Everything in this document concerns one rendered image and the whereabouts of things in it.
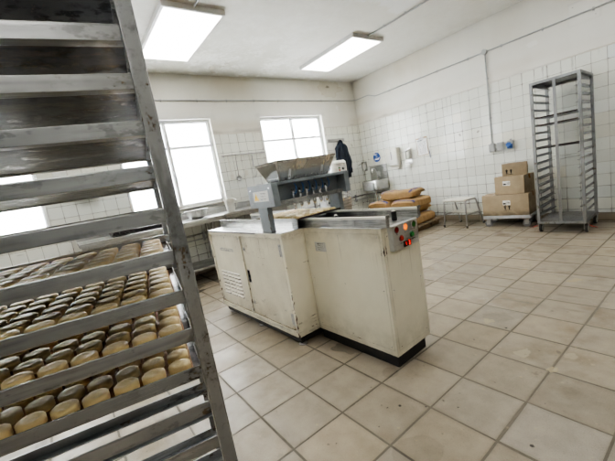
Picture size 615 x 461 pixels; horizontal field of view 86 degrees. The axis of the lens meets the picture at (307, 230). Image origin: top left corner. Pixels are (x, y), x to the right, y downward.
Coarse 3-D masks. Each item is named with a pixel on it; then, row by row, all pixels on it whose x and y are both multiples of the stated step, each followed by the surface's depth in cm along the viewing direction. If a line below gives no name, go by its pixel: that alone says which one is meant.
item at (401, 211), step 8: (384, 208) 210; (392, 208) 204; (400, 208) 199; (408, 208) 194; (416, 208) 190; (256, 216) 338; (320, 216) 258; (328, 216) 252; (344, 216) 238; (352, 216) 231; (360, 216) 226; (368, 216) 220; (376, 216) 215; (400, 216) 200; (408, 216) 196; (416, 216) 191
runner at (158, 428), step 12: (192, 408) 74; (204, 408) 75; (168, 420) 72; (180, 420) 73; (192, 420) 74; (144, 432) 70; (156, 432) 71; (108, 444) 67; (120, 444) 68; (132, 444) 69; (84, 456) 65; (96, 456) 66; (108, 456) 67
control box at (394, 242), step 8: (400, 224) 181; (408, 224) 185; (416, 224) 190; (392, 232) 177; (400, 232) 181; (408, 232) 186; (416, 232) 190; (392, 240) 177; (416, 240) 191; (392, 248) 179; (400, 248) 181
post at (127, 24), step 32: (128, 0) 61; (128, 32) 61; (128, 64) 63; (160, 128) 65; (160, 160) 65; (160, 192) 66; (192, 288) 69; (192, 320) 70; (224, 416) 74; (224, 448) 75
